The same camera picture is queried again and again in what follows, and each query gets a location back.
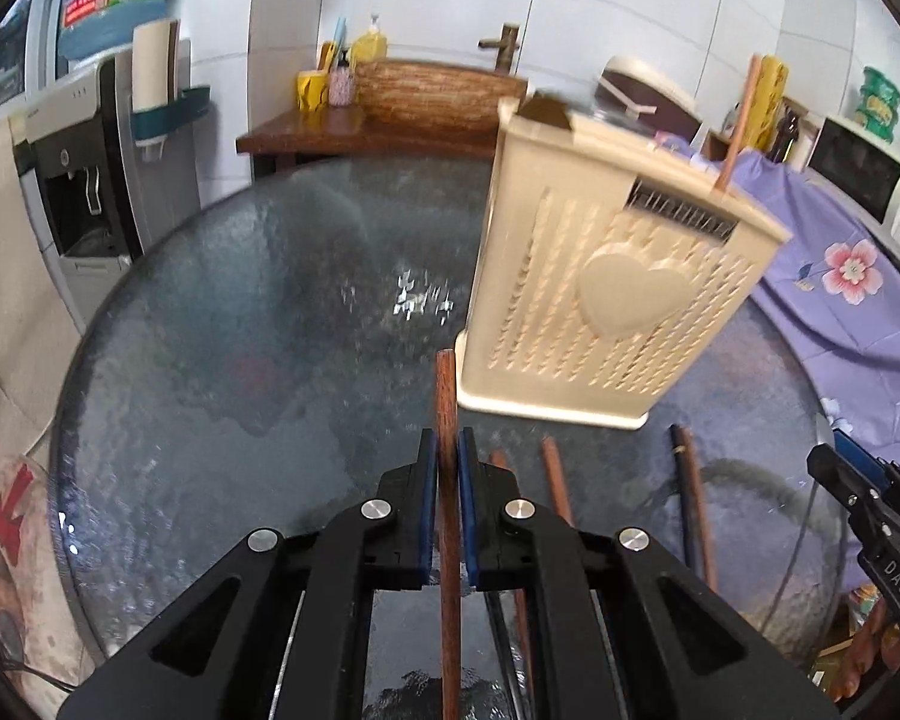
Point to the teal cup holder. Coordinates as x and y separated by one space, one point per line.
187 109

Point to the white microwave oven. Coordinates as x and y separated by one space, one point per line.
855 165

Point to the black chopstick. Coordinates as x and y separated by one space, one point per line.
682 480

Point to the yellow patterned roll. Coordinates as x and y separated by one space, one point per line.
771 97

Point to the metal spoon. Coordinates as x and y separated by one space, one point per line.
823 429

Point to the beige cloth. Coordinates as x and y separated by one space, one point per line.
7 277

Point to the yellow cup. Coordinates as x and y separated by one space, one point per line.
313 90

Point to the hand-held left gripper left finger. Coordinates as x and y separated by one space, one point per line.
429 510

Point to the open wooden box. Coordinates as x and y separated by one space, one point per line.
716 144

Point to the bronze faucet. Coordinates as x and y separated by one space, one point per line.
506 49

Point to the brown and white rice cooker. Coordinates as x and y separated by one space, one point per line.
645 86

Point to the purple floral cloth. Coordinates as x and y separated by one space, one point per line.
832 315

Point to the blue water bottle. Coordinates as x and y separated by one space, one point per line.
112 0

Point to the stack of paper cups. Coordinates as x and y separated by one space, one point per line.
154 64

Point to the blue toothbrush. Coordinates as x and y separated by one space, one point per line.
339 34

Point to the pink cup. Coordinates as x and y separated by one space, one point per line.
341 86

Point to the water dispenser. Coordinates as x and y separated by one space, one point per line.
82 165

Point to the beige plastic utensil holder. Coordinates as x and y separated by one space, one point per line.
570 330

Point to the wooden counter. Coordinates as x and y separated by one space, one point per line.
300 131

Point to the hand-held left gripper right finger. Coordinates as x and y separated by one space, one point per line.
467 510

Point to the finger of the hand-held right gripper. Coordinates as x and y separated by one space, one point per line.
840 484

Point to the red printed bag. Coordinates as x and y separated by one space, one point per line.
15 540

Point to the dark glass bottle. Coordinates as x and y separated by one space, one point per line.
786 136

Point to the woven wash basin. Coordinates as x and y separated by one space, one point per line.
435 94

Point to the yellow soap bottle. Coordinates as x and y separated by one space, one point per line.
367 45

